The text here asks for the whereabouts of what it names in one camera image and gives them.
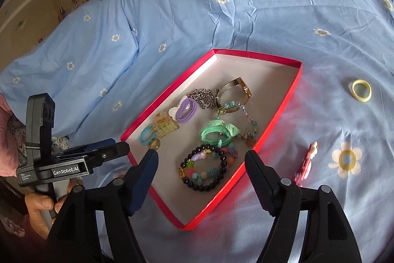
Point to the yellow hair claw clip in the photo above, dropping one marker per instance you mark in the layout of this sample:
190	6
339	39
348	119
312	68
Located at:
166	127

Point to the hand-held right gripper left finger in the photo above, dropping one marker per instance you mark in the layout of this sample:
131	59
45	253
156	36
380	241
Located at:
144	179

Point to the person's floral clothing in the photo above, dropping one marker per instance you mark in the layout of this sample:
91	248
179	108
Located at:
61	142

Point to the blue floral bedsheet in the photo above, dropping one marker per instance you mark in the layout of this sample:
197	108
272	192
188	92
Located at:
215	19

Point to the red cardboard box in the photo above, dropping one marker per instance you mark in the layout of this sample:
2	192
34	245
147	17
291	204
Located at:
197	195

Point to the person's left hand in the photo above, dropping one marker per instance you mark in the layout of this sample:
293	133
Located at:
38	207

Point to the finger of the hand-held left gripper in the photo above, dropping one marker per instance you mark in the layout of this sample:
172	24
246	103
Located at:
92	146
114	152

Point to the pink hair clip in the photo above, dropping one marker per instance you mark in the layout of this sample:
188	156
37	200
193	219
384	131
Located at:
303	169

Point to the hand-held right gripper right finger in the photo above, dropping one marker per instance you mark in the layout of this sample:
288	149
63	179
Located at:
255	176

